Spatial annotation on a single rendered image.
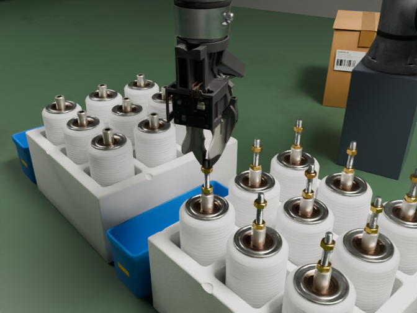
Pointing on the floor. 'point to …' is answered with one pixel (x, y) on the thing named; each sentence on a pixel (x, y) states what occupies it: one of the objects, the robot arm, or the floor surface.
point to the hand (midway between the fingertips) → (208, 156)
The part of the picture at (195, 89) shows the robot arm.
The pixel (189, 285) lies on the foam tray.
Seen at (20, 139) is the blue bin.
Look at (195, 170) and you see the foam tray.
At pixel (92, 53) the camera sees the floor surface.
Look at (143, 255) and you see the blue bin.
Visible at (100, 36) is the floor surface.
